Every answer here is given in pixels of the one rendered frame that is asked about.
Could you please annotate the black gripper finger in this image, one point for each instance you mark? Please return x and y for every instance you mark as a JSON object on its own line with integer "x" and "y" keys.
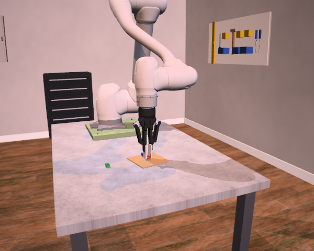
{"x": 142, "y": 140}
{"x": 152, "y": 135}

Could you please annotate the orange flat mat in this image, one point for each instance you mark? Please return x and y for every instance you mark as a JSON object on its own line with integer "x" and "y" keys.
{"x": 143, "y": 163}

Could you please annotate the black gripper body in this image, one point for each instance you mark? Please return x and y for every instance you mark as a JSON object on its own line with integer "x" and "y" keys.
{"x": 146, "y": 115}

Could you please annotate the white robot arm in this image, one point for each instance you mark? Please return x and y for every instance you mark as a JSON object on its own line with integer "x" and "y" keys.
{"x": 147, "y": 77}

